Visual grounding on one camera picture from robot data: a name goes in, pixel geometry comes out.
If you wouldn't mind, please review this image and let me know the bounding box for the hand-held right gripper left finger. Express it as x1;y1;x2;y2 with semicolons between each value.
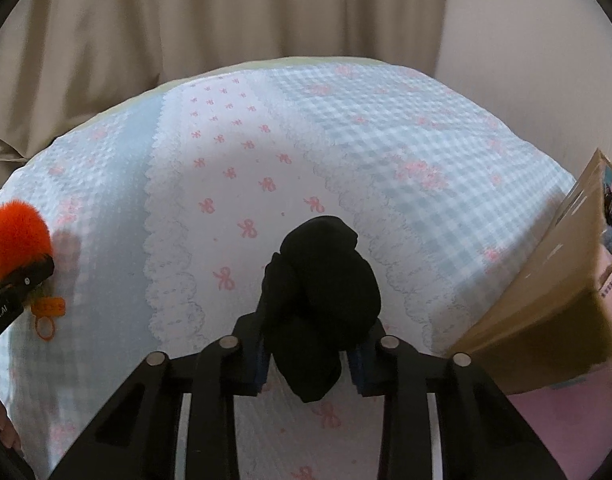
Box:
51;310;273;480

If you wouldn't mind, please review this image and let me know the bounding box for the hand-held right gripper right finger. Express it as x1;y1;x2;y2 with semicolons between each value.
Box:
347;319;566;480

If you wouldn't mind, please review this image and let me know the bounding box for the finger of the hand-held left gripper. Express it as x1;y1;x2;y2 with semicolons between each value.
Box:
3;255;56;295

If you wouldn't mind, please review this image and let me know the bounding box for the orange fluffy pom-pom keychain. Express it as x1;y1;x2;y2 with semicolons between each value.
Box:
0;200;68;343

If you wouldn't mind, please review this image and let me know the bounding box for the black sock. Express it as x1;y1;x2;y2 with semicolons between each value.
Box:
261;215;383;403

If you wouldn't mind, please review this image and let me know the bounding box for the pink printed cardboard box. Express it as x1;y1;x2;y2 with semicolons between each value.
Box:
445;148;612;396

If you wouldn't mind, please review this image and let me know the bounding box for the person's left hand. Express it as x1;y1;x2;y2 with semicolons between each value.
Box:
0;369;23;457

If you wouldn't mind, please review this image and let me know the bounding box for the pink printed mat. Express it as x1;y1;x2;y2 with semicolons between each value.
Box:
506;360;612;468

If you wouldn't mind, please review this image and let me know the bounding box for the wide beige curtain panel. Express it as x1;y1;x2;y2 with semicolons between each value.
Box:
0;0;453;162

